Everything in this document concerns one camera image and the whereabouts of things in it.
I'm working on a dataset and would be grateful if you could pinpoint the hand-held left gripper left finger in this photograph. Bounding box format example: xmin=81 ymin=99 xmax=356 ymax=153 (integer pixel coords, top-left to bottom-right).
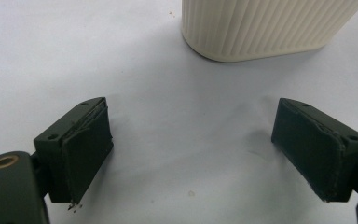
xmin=33 ymin=96 xmax=115 ymax=205

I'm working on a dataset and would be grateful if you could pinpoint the cream ribbed pump bottle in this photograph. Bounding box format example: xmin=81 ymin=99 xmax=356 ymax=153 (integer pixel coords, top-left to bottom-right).
xmin=180 ymin=0 xmax=358 ymax=63

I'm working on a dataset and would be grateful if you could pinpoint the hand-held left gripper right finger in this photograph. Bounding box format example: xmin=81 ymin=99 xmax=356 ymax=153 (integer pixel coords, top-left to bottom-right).
xmin=270 ymin=97 xmax=358 ymax=203

